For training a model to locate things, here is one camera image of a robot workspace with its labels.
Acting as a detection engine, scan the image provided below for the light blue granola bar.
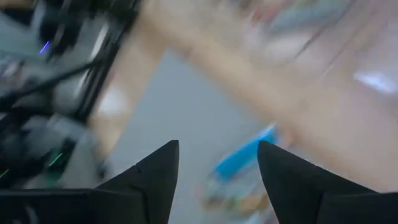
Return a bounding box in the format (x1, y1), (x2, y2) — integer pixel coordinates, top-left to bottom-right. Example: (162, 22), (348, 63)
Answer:
(213, 123), (279, 183)

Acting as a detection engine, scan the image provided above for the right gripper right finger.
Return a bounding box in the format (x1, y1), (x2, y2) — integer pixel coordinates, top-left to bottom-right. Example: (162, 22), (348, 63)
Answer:
(257, 139), (379, 224)

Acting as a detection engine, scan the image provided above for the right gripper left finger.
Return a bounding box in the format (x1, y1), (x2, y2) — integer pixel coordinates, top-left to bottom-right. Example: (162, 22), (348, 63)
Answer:
(95, 139), (180, 224)

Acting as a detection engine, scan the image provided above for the grey woven placemat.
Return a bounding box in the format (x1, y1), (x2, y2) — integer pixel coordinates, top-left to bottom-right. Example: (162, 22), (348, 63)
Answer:
(105, 49), (280, 224)

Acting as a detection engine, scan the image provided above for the black cable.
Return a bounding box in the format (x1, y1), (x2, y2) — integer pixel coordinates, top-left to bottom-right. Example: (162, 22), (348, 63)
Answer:
(0, 62), (97, 105)

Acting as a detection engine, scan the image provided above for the clear plastic bin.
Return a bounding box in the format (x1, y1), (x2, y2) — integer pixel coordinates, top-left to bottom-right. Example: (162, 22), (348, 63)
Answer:
(242, 0), (398, 97)

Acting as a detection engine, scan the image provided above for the black metal table frame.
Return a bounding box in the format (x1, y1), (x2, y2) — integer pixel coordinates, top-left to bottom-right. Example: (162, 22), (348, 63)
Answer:
(0, 0), (141, 125)

